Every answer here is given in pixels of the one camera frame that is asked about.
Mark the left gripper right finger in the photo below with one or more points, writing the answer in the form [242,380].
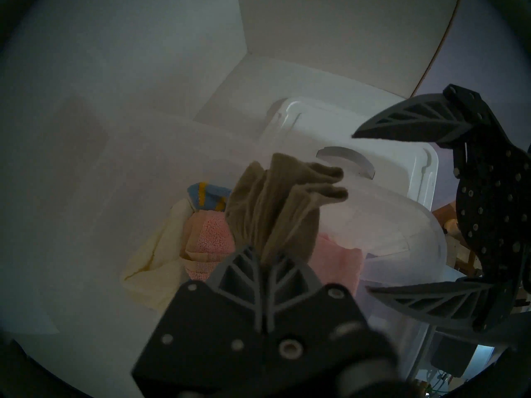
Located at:
[315,318]

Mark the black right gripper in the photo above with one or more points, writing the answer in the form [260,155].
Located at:
[498,202]

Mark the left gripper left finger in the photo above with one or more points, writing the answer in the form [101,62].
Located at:
[207,326]

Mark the olive brown socks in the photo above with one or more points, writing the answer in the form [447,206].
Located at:
[274,202]

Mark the white plastic bin lid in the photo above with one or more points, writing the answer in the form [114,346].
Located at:
[394,161]

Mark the lavender cabinet door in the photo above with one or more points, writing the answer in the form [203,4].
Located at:
[489,49]

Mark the clear plastic storage bin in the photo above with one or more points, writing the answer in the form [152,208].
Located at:
[145,161]

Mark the cream open wardrobe cabinet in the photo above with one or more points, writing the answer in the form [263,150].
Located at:
[332,24]

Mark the light pink cloth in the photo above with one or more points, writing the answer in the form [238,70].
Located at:
[336,260]

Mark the salmon pink flowered towel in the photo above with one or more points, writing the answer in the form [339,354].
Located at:
[207,239]

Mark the cream towel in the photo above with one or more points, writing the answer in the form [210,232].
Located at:
[161,252]

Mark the blue yellow striped cloth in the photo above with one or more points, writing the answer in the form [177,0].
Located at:
[207,196]

